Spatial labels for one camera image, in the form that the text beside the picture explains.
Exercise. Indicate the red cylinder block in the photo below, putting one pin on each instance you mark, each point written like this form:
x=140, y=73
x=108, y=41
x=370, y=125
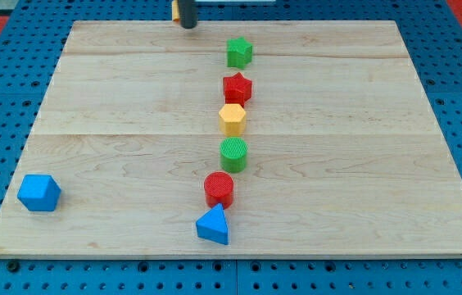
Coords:
x=218, y=187

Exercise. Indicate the green cylinder block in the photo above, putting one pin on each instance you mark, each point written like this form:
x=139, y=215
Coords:
x=233, y=154

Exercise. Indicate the yellow block behind rod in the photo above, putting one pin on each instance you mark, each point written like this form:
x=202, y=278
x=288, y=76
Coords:
x=175, y=11

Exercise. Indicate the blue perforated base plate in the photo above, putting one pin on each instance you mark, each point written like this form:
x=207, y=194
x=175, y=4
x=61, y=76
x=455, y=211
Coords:
x=30, y=45

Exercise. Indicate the light wooden board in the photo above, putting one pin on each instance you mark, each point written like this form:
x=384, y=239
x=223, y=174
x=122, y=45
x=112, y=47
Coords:
x=345, y=158

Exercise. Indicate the blue cube block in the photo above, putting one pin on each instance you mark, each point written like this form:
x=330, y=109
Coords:
x=39, y=193

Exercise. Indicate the green star block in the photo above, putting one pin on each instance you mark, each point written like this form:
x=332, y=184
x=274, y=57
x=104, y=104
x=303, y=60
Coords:
x=239, y=52

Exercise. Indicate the blue triangle block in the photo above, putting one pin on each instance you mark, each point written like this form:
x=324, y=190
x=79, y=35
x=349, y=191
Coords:
x=213, y=225

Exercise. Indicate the yellow hexagon block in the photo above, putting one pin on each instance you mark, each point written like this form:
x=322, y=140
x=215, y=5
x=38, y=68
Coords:
x=232, y=120

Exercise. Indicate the red star block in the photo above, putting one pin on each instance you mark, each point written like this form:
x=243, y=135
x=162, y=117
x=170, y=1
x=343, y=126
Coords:
x=237, y=89

